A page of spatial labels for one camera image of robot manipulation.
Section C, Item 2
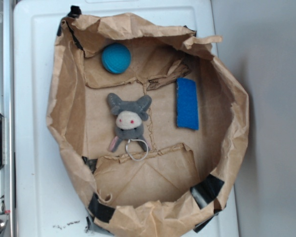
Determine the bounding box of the blue ball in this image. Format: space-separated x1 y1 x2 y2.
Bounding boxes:
101 43 131 74

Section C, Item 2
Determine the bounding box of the gray plush animal keychain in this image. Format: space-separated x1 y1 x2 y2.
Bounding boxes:
107 93 152 161

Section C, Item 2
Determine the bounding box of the blue rectangular sponge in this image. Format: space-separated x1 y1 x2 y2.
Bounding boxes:
176 78 199 130

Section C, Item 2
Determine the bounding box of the aluminium frame rail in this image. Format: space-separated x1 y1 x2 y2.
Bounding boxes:
0 0 17 237

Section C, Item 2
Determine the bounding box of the brown paper bag tray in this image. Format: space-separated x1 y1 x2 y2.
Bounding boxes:
46 6 249 237

